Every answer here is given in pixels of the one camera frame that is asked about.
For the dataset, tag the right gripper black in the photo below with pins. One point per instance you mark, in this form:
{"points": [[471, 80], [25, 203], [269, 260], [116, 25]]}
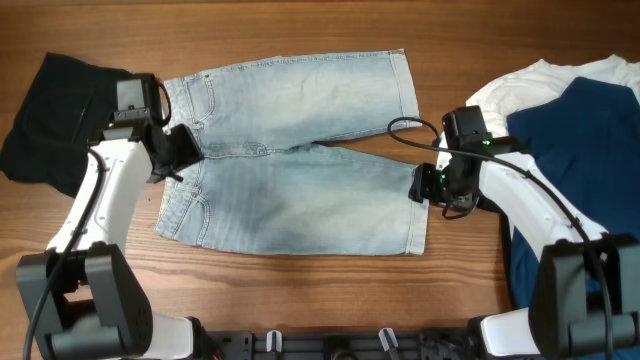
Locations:
{"points": [[423, 183]]}

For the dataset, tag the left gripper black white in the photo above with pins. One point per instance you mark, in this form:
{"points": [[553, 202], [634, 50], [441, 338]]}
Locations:
{"points": [[191, 150]]}

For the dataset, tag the light blue denim shorts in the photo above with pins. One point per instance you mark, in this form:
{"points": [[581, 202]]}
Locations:
{"points": [[274, 177]]}

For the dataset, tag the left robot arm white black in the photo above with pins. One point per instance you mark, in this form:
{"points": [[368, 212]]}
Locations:
{"points": [[81, 296]]}

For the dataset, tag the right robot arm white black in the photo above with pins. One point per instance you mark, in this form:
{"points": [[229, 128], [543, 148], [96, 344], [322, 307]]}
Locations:
{"points": [[586, 299]]}

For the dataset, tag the folded black garment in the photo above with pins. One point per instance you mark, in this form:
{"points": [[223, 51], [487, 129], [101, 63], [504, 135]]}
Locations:
{"points": [[67, 102]]}

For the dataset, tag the white t-shirt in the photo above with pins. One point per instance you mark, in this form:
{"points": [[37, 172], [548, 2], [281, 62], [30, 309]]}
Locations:
{"points": [[542, 82]]}

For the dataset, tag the dark blue t-shirt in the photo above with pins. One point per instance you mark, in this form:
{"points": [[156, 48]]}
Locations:
{"points": [[586, 143]]}

